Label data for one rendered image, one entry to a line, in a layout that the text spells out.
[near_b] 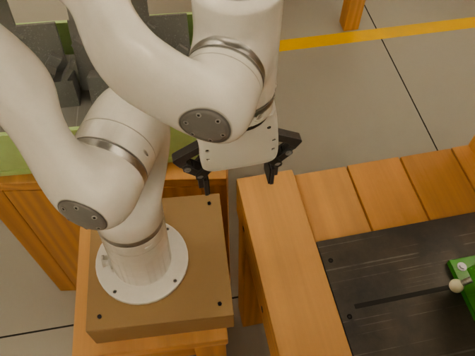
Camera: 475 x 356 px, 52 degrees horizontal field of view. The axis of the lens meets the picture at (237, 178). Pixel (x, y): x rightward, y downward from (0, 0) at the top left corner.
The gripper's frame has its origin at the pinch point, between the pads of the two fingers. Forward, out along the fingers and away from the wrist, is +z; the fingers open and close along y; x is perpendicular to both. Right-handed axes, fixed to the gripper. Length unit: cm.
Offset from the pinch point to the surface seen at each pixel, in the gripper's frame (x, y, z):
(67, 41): -84, 34, 41
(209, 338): 8.8, 7.7, 45.0
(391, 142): -90, -95, 130
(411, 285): 8, -36, 40
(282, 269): -1.1, -10.0, 40.0
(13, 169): -46, 51, 49
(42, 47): -72, 38, 31
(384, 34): -164, -120, 130
